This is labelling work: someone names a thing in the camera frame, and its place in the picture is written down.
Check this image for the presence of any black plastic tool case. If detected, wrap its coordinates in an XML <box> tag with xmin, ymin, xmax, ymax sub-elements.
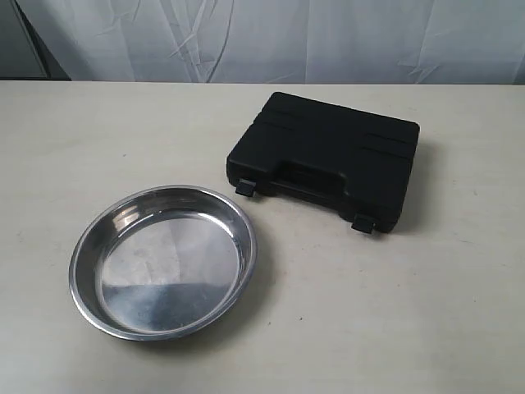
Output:
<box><xmin>226</xmin><ymin>92</ymin><xmax>420</xmax><ymax>234</ymax></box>

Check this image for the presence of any round stainless steel tray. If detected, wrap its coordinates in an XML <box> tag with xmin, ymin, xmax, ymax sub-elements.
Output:
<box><xmin>68</xmin><ymin>185</ymin><xmax>258</xmax><ymax>341</ymax></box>

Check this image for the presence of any white backdrop curtain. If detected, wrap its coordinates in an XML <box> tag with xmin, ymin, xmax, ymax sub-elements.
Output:
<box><xmin>21</xmin><ymin>1</ymin><xmax>524</xmax><ymax>85</ymax></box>

